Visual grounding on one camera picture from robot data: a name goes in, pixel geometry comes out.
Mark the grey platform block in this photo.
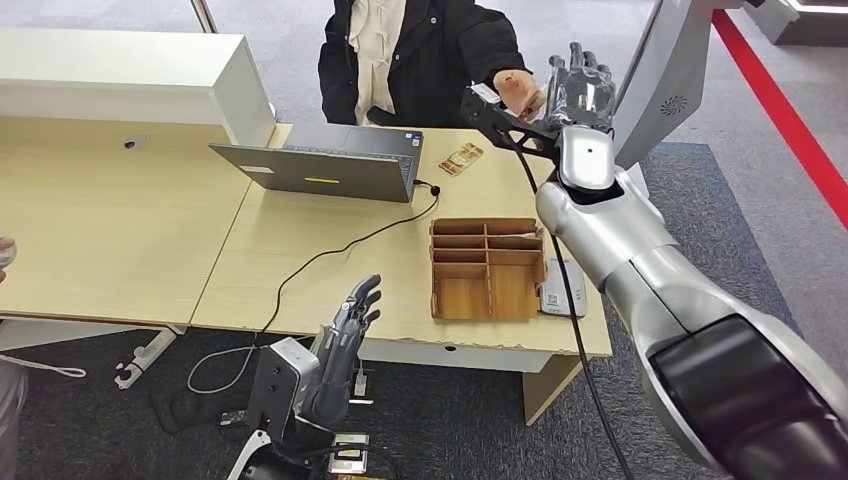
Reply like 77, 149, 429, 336
758, 0, 848, 49

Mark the white card reader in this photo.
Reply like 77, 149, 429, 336
537, 258, 590, 320

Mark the person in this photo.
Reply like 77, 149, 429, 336
317, 0, 531, 128

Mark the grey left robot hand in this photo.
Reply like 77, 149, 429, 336
298, 274, 384, 429

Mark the white counter box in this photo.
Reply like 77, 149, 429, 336
0, 27, 277, 148

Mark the white cord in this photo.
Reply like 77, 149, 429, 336
0, 354, 87, 380

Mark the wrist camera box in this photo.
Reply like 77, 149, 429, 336
246, 336, 321, 442
460, 82, 503, 127

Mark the person's left hand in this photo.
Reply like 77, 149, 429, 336
493, 69, 548, 122

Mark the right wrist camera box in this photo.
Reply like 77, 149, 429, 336
460, 82, 503, 127

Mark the silver floor socket box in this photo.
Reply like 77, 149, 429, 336
329, 433, 371, 477

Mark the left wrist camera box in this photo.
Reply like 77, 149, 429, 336
246, 336, 321, 442

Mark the black laptop cable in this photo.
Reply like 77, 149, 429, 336
260, 180, 442, 336

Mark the metal pole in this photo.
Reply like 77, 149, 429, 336
190, 0, 219, 34

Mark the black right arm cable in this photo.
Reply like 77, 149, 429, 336
500, 129, 634, 480

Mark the dark grey laptop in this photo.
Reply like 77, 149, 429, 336
210, 122, 424, 204

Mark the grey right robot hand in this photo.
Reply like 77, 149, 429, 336
544, 40, 617, 134

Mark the black camera bracket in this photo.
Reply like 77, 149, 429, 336
483, 112, 564, 162

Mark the white power strip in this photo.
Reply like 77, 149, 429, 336
113, 329, 178, 391

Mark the grey kiosk screen stand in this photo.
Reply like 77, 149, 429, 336
610, 0, 747, 200

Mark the floor socket plate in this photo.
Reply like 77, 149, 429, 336
354, 367, 376, 407

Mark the person's hand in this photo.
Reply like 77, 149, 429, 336
0, 235, 18, 285

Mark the white cable loop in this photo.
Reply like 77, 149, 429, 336
186, 344, 258, 396

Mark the black floor bag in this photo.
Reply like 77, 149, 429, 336
148, 387, 233, 435

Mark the wooden card organiser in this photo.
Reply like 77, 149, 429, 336
429, 218, 548, 323

